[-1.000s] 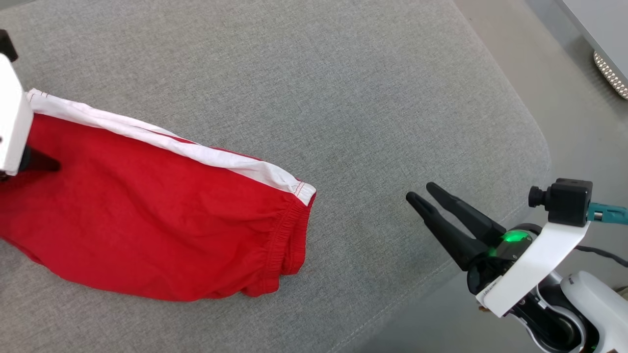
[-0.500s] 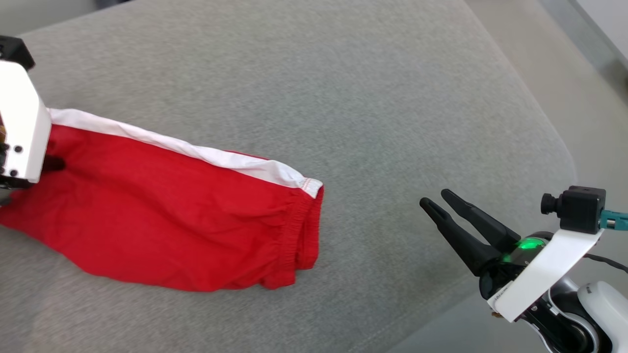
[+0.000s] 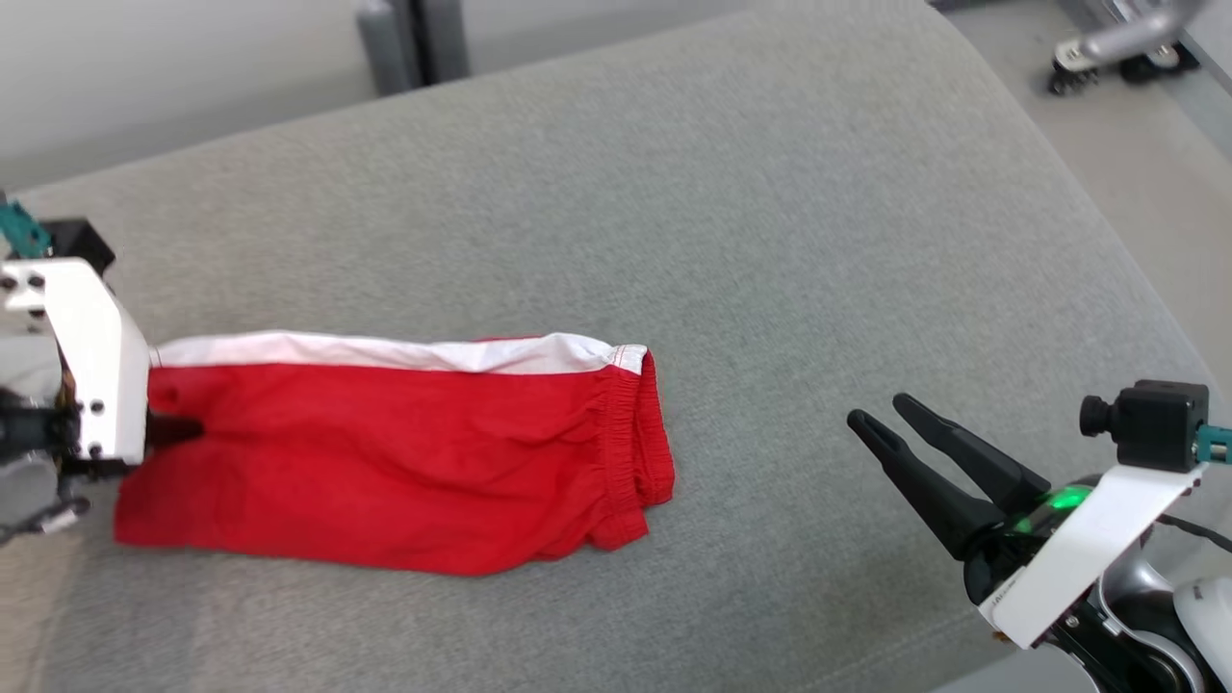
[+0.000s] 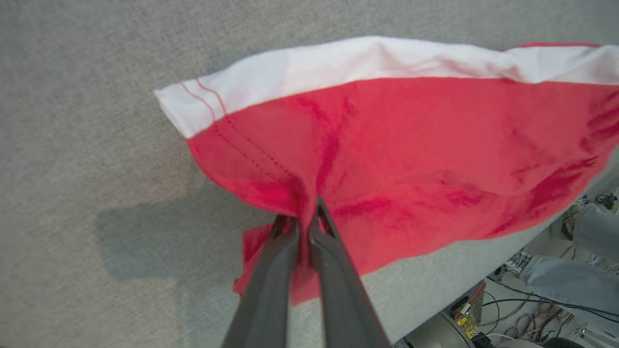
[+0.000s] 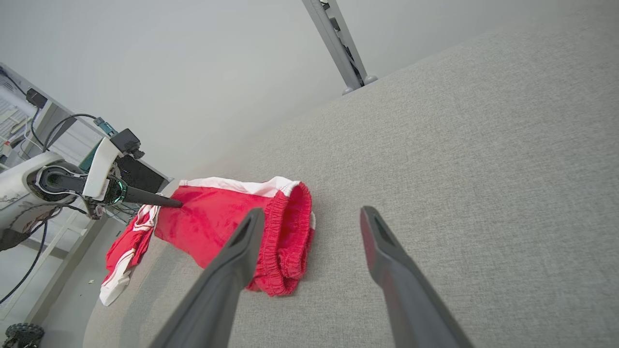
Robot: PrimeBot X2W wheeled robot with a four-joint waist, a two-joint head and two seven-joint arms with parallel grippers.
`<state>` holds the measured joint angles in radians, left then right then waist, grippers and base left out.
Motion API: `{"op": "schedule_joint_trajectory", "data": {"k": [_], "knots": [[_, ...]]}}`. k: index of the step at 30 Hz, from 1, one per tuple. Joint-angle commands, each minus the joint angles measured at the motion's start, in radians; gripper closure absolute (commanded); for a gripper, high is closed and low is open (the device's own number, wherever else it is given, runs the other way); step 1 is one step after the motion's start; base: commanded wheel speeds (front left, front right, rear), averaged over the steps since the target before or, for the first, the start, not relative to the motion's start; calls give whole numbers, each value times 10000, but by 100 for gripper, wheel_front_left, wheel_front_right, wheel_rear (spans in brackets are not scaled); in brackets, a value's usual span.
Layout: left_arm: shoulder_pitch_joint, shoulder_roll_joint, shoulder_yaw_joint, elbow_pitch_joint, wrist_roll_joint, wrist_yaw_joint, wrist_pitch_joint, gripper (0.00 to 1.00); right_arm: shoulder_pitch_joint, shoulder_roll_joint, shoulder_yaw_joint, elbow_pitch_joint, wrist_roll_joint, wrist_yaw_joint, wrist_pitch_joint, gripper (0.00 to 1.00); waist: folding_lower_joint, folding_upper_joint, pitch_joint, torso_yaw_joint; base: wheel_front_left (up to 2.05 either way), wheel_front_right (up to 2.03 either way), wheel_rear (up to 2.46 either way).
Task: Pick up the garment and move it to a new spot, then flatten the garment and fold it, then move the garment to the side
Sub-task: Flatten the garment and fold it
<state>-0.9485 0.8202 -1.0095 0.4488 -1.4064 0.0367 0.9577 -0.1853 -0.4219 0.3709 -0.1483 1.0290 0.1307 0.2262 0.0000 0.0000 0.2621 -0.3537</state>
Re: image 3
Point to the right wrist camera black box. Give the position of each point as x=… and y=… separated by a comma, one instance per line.
x=1155, y=423

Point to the teal connector left wrist camera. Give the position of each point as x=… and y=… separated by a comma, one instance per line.
x=21, y=231

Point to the teal connector right wrist camera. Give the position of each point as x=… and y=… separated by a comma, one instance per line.
x=1215, y=443

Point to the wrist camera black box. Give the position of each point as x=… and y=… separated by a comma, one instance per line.
x=1155, y=423
x=77, y=241

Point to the red shorts with white stripe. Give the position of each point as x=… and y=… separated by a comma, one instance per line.
x=385, y=462

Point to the teal connector wrist camera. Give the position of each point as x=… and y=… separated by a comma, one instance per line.
x=1215, y=443
x=21, y=231

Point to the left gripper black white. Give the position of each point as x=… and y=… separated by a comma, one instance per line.
x=101, y=366

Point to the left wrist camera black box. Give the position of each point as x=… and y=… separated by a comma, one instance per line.
x=77, y=241

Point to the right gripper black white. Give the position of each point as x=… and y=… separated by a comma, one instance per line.
x=1088, y=539

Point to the grey partition post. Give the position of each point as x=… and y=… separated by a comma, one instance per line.
x=414, y=43

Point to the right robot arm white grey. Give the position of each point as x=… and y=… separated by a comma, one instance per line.
x=1155, y=626

